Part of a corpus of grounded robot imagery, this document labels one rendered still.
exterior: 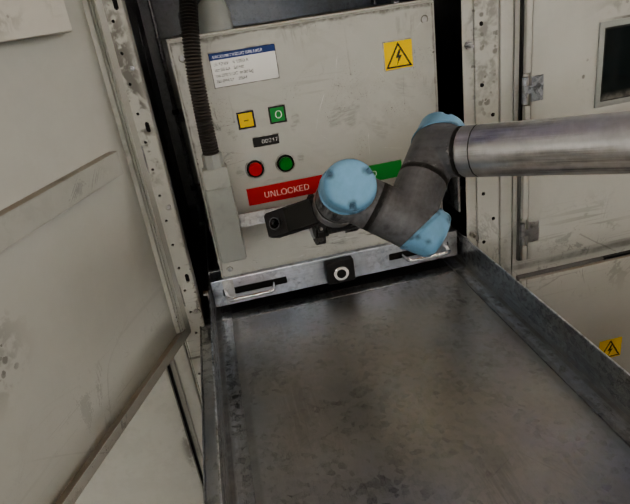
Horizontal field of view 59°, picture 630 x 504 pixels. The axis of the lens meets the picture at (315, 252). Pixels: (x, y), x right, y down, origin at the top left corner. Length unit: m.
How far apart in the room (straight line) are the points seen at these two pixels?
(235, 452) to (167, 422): 0.45
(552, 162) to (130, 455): 1.03
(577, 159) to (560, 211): 0.54
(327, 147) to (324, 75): 0.14
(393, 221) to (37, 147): 0.50
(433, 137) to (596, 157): 0.23
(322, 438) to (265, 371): 0.20
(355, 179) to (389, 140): 0.40
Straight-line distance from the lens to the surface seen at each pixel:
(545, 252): 1.33
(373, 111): 1.13
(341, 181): 0.76
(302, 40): 1.09
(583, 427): 0.89
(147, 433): 1.32
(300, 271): 1.19
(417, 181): 0.82
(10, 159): 0.84
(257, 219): 1.10
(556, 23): 1.20
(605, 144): 0.76
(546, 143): 0.78
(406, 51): 1.14
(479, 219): 1.24
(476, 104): 1.17
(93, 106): 1.00
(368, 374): 0.97
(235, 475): 0.84
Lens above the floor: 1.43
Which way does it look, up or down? 25 degrees down
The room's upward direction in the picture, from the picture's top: 9 degrees counter-clockwise
